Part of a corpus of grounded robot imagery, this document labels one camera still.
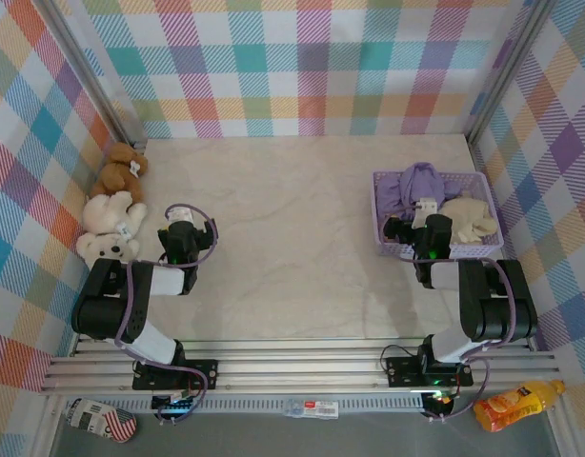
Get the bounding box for beige drawstring shorts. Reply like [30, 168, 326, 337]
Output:
[437, 192, 498, 247]

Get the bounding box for purple plastic basket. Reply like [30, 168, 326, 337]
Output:
[372, 169, 506, 258]

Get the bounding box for purple t-shirt with script print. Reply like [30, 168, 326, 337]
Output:
[376, 162, 458, 223]

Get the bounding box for cream teddy bear without face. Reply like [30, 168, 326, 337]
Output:
[82, 190, 149, 237]

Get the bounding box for cream teddy bear black nose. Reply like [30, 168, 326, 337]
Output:
[76, 230, 141, 270]

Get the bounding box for brown teddy bear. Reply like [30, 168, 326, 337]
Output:
[91, 142, 150, 204]

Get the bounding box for right controller circuit board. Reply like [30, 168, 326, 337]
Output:
[423, 389, 458, 416]

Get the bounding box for controller circuit board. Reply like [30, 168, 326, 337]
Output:
[423, 389, 458, 416]
[151, 392, 198, 413]

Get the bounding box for left controller circuit board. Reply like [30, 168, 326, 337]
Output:
[151, 392, 198, 413]

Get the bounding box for orange juice bottle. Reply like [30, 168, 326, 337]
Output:
[473, 379, 568, 433]

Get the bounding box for flag print fabric pouch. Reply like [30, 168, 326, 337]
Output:
[66, 398, 137, 444]

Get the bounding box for clear packet with red label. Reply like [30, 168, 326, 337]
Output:
[283, 398, 341, 420]

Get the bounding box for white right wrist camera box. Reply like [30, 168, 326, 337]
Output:
[413, 197, 439, 229]

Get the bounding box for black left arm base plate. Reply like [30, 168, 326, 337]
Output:
[131, 359, 220, 392]

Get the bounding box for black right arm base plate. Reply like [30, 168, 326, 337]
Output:
[385, 355, 474, 387]

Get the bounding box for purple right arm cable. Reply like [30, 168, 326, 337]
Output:
[401, 204, 518, 424]

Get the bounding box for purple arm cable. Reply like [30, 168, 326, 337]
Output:
[113, 203, 221, 426]
[401, 204, 518, 424]

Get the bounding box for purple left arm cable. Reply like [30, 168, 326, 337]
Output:
[113, 203, 221, 426]

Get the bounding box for aluminium rail frame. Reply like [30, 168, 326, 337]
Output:
[38, 335, 563, 396]

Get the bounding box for grey slotted cable duct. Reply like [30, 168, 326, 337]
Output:
[66, 397, 427, 416]

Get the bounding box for aluminium corner post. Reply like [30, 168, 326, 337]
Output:
[466, 0, 558, 145]
[32, 0, 149, 148]

